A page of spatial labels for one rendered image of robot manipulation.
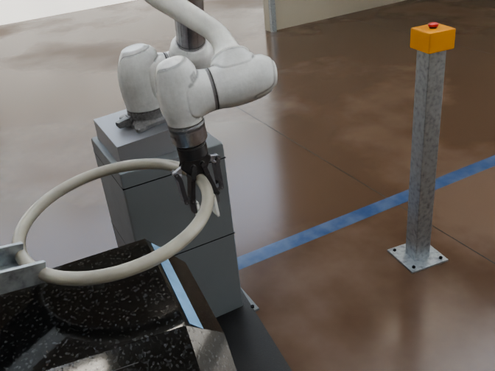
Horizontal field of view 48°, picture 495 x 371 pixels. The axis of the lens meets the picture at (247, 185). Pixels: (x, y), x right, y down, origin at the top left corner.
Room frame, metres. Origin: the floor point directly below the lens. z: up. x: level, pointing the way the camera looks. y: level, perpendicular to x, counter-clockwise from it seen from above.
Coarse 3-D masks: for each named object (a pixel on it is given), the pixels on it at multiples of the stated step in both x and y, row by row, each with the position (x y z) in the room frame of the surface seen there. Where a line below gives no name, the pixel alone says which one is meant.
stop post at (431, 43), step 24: (432, 48) 2.05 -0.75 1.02; (432, 72) 2.08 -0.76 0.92; (432, 96) 2.08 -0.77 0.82; (432, 120) 2.08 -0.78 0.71; (432, 144) 2.08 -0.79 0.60; (432, 168) 2.09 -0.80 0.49; (432, 192) 2.09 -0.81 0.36; (408, 216) 2.14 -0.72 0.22; (408, 240) 2.13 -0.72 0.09; (408, 264) 2.05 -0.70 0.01; (432, 264) 2.03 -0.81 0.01
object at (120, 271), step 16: (128, 160) 1.40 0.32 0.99; (144, 160) 1.39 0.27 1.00; (160, 160) 1.37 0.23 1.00; (80, 176) 1.36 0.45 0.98; (96, 176) 1.37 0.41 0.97; (48, 192) 1.30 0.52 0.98; (64, 192) 1.32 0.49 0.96; (208, 192) 1.17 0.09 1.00; (32, 208) 1.23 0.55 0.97; (208, 208) 1.11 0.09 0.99; (192, 224) 1.05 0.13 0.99; (16, 240) 1.10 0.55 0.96; (176, 240) 1.00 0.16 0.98; (16, 256) 1.04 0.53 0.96; (144, 256) 0.96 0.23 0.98; (160, 256) 0.97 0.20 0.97; (48, 272) 0.96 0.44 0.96; (64, 272) 0.95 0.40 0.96; (80, 272) 0.94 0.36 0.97; (96, 272) 0.94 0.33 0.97; (112, 272) 0.93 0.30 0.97; (128, 272) 0.94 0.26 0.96
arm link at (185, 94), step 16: (160, 64) 1.25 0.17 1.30; (176, 64) 1.23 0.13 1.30; (192, 64) 1.26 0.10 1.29; (160, 80) 1.22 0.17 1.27; (176, 80) 1.21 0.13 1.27; (192, 80) 1.23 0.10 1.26; (208, 80) 1.24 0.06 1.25; (160, 96) 1.23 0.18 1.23; (176, 96) 1.21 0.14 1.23; (192, 96) 1.21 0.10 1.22; (208, 96) 1.23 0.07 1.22; (176, 112) 1.21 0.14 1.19; (192, 112) 1.22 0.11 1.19; (208, 112) 1.24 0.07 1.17; (176, 128) 1.22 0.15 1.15
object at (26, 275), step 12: (0, 252) 1.03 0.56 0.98; (12, 252) 1.05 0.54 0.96; (0, 264) 1.03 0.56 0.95; (12, 264) 1.04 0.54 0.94; (24, 264) 0.97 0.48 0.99; (36, 264) 0.97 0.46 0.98; (0, 276) 0.92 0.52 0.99; (12, 276) 0.94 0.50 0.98; (24, 276) 0.95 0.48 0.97; (36, 276) 0.97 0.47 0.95; (0, 288) 0.92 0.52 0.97; (12, 288) 0.93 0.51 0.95
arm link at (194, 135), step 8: (168, 128) 1.25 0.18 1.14; (192, 128) 1.22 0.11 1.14; (200, 128) 1.24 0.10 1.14; (176, 136) 1.23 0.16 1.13; (184, 136) 1.22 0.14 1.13; (192, 136) 1.22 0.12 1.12; (200, 136) 1.23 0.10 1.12; (176, 144) 1.24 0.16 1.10; (184, 144) 1.22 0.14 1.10; (192, 144) 1.22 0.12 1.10
